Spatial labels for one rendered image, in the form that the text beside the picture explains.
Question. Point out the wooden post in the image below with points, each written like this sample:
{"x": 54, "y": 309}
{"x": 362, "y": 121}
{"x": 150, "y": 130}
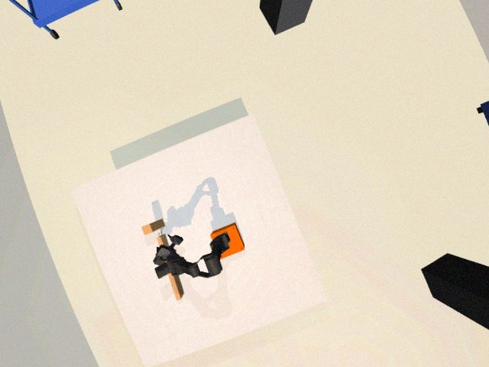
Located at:
{"x": 153, "y": 226}

